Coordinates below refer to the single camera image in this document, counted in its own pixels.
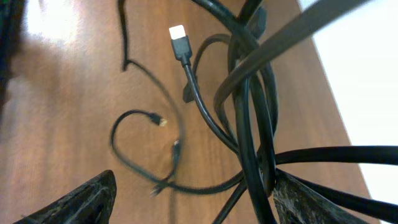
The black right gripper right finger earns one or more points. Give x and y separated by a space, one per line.
298 201

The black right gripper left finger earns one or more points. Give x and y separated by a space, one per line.
91 202

